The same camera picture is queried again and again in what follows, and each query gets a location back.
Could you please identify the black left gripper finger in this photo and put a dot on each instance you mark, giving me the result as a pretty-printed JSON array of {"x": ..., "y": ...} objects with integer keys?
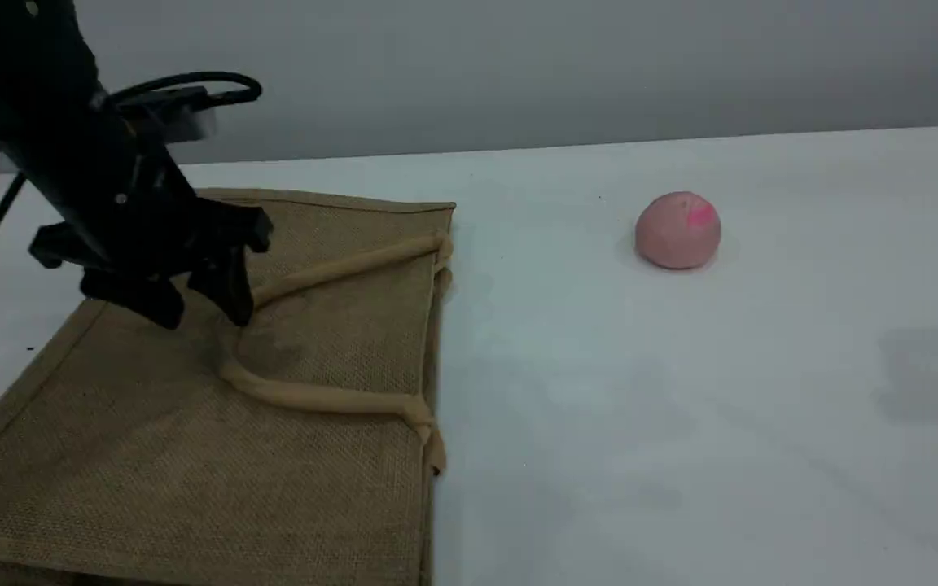
[
  {"x": 139, "y": 297},
  {"x": 229, "y": 285}
]

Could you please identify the brown jute tote bag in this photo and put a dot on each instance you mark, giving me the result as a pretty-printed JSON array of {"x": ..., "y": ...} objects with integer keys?
[{"x": 192, "y": 464}]

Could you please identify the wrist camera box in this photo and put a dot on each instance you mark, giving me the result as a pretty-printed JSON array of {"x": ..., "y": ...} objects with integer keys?
[{"x": 172, "y": 118}]

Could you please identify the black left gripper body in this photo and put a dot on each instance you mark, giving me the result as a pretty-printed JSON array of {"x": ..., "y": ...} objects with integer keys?
[{"x": 143, "y": 228}]

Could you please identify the pink peach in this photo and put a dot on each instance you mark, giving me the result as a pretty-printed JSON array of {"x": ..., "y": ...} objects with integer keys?
[{"x": 677, "y": 232}]

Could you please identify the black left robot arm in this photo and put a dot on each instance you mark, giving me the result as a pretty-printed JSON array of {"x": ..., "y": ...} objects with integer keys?
[{"x": 21, "y": 73}]

